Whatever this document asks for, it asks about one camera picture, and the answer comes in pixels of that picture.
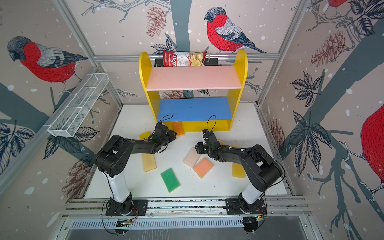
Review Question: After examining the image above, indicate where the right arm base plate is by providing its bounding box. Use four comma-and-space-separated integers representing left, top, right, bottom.
223, 199, 267, 215

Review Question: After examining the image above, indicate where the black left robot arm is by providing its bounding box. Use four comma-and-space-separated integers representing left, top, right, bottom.
96, 122, 177, 214

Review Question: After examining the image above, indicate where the salmon orange sponge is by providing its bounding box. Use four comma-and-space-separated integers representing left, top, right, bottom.
193, 158, 214, 179

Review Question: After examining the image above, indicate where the pale yellow sponge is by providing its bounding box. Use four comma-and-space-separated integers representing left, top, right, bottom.
142, 154, 157, 172

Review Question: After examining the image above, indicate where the orange scrub sponge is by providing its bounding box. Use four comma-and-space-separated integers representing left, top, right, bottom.
172, 122, 185, 137

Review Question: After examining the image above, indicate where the small yellow square sponge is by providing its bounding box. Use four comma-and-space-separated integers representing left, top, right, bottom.
139, 132, 151, 140

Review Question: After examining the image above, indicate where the light pink sponge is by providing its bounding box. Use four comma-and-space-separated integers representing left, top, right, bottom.
183, 148, 201, 169

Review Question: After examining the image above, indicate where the yellow shelf with coloured boards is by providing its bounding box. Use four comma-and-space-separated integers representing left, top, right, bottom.
139, 50, 249, 133

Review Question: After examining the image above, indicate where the red cassava chips bag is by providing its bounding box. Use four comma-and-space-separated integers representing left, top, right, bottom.
163, 51, 207, 67

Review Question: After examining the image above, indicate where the green scrub sponge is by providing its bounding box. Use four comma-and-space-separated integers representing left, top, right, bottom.
161, 168, 181, 193

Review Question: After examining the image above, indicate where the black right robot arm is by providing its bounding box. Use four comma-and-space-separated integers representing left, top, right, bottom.
195, 129, 284, 213

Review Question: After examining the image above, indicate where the white wire mesh basket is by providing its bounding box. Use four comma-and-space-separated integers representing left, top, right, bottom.
48, 73, 110, 137

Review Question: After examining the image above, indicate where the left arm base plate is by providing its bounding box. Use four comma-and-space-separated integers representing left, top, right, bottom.
106, 198, 149, 217

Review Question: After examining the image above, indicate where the yellow rectangular sponge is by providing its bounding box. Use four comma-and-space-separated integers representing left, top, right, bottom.
232, 163, 246, 179

